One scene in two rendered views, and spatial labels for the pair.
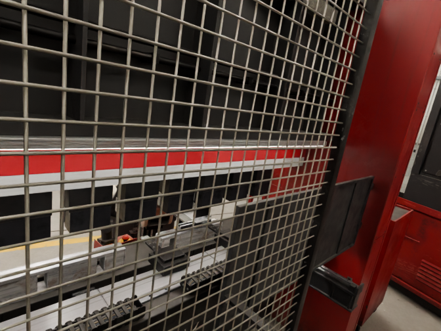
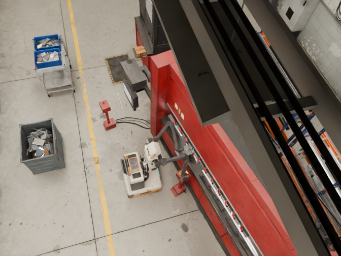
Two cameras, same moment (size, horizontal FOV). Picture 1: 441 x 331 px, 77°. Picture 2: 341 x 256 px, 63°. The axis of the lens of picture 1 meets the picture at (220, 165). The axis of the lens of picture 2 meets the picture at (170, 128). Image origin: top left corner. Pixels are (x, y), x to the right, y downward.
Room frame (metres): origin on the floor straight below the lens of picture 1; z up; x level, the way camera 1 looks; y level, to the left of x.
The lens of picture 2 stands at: (1.36, 2.28, 5.35)
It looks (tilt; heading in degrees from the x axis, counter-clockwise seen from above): 60 degrees down; 280
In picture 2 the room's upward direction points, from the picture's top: 7 degrees clockwise
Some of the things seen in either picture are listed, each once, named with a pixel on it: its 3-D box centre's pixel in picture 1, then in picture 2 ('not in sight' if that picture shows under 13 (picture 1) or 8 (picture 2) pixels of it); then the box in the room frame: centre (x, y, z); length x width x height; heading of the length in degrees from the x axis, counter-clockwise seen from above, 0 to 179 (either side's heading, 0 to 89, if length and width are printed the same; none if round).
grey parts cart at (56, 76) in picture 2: not in sight; (54, 67); (4.79, -1.19, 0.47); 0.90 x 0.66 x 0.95; 123
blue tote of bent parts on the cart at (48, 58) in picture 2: not in sight; (48, 58); (4.71, -1.04, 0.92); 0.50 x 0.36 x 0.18; 33
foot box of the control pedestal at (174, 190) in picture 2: not in sight; (178, 189); (1.38, 0.51, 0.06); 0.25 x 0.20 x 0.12; 51
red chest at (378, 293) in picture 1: (354, 257); not in sight; (2.17, -1.25, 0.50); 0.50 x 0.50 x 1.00; 45
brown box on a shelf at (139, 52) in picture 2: not in sight; (139, 50); (2.97, -1.80, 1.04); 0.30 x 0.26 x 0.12; 123
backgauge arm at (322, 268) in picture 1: (300, 263); not in sight; (1.41, -0.53, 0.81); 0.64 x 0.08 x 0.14; 45
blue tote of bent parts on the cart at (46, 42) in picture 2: not in sight; (47, 44); (4.92, -1.40, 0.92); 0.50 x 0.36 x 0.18; 33
